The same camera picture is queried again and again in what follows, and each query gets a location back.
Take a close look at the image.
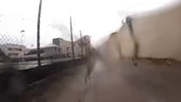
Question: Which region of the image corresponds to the leaning dark pole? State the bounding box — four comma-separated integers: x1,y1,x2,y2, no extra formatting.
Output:
29,0,54,68

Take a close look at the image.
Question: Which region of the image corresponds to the wet grey asphalt road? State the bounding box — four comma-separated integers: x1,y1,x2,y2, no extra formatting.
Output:
0,43,181,102

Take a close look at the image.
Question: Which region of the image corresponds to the row of utility poles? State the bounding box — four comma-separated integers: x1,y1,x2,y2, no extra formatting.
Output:
67,13,92,61

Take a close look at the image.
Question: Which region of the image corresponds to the long pale wall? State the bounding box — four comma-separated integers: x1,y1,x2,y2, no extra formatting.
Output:
95,0,181,75

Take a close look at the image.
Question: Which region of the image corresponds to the group of pale buildings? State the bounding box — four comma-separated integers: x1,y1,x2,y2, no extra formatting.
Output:
0,27,95,68

